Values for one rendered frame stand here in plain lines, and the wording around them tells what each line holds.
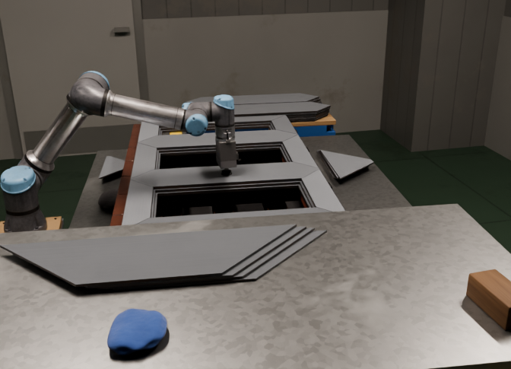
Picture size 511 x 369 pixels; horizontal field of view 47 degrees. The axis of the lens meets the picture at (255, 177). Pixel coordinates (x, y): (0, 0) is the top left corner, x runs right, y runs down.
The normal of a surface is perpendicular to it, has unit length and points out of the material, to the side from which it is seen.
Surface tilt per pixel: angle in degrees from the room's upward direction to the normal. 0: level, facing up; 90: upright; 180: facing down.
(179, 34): 90
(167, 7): 90
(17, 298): 0
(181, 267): 0
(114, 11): 90
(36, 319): 0
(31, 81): 90
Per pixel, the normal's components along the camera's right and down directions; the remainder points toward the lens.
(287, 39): 0.22, 0.36
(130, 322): -0.09, -0.93
